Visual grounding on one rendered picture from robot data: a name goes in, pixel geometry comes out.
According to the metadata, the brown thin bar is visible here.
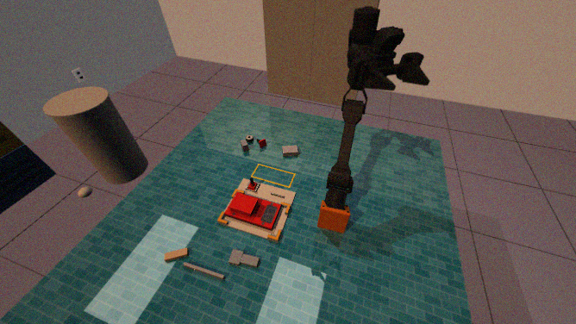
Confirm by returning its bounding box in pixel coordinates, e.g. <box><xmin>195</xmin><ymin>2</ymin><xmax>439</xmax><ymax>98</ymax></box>
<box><xmin>183</xmin><ymin>262</ymin><xmax>225</xmax><ymax>279</ymax></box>

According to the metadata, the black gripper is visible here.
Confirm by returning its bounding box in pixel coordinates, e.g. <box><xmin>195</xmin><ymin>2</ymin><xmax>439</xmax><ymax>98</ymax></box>
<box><xmin>347</xmin><ymin>46</ymin><xmax>429</xmax><ymax>91</ymax></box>

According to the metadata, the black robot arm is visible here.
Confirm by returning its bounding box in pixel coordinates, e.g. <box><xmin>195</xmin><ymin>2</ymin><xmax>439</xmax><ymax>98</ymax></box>
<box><xmin>325</xmin><ymin>7</ymin><xmax>404</xmax><ymax>210</ymax></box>

